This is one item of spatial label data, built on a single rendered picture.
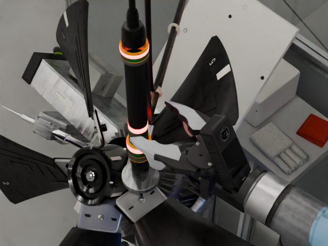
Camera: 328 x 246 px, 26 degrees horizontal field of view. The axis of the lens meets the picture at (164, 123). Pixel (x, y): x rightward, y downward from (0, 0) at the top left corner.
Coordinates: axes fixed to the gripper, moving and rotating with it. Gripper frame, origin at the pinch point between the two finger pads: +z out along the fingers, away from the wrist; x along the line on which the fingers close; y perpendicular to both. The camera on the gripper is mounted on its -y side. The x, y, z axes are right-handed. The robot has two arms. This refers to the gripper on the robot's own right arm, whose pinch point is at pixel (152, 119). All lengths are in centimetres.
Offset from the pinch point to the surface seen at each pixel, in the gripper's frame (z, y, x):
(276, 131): 0, 60, 52
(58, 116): 38, 41, 11
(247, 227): 4, 119, 54
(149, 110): 2.6, 2.0, 2.5
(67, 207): 71, 148, 34
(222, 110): -5.8, 5.6, 12.2
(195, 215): -6.9, 29.7, 4.1
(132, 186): 2.8, 19.7, -2.9
